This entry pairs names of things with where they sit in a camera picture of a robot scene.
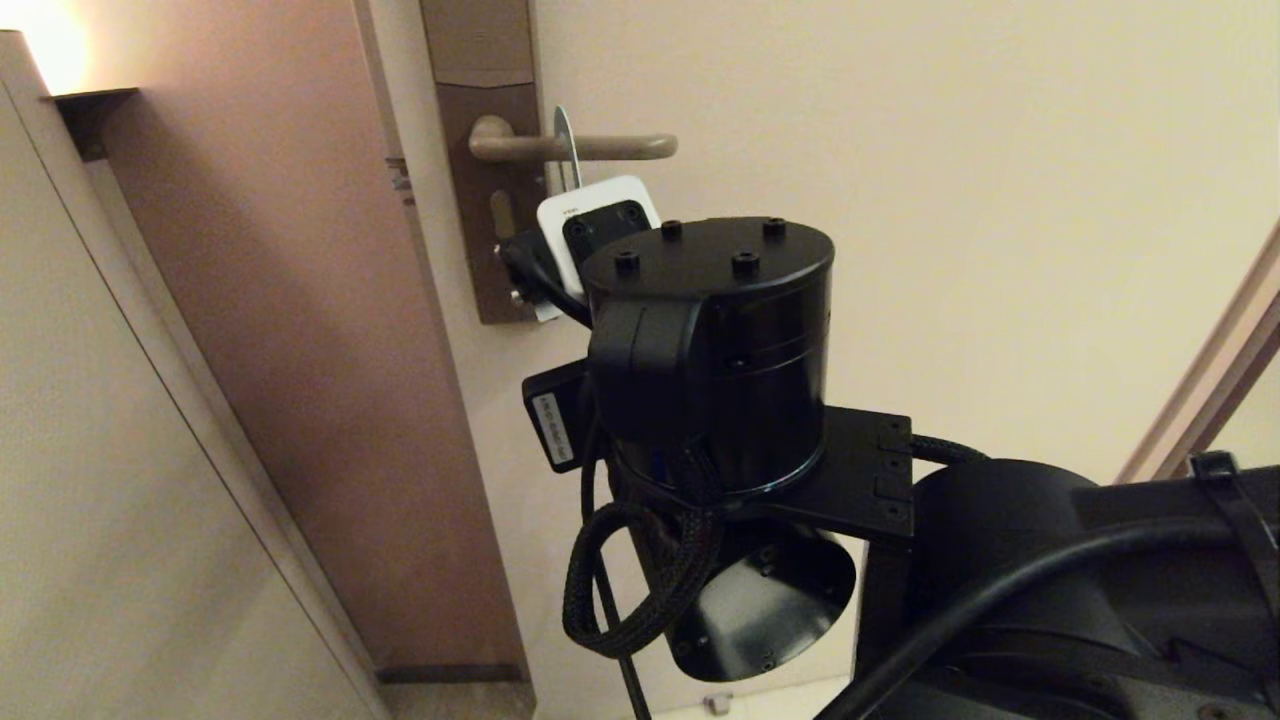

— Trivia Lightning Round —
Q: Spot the brown wardrobe door frame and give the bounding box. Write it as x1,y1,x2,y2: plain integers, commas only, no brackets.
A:
1115,225,1280,486

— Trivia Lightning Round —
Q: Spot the cream room door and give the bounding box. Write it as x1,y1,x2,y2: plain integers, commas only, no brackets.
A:
355,0,1280,720

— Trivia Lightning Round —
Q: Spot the smooth black arm cable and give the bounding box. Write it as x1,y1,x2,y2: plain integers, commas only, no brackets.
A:
815,515,1251,720

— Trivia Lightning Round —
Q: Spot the blue and white door hanger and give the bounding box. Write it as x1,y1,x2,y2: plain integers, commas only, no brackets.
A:
553,105,584,193

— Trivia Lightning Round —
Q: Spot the black cable tie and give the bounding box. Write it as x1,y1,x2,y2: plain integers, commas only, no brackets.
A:
1188,450,1280,641

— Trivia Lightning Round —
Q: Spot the dark wall lamp bracket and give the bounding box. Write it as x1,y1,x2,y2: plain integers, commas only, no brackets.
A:
42,87,139,163

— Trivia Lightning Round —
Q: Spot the beige lever door handle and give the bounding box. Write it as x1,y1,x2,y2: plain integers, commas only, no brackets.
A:
468,114,679,164

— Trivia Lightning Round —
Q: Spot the braided right arm cable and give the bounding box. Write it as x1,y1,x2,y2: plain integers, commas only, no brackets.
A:
562,500,726,659

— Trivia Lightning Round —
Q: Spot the dark brown baseboard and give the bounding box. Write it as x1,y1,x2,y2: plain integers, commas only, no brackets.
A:
375,663,528,685

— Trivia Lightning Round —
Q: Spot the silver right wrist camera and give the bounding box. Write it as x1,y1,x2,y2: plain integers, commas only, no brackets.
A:
537,175,663,303

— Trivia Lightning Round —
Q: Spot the brown door lock plate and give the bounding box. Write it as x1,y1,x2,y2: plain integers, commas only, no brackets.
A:
420,0,553,326

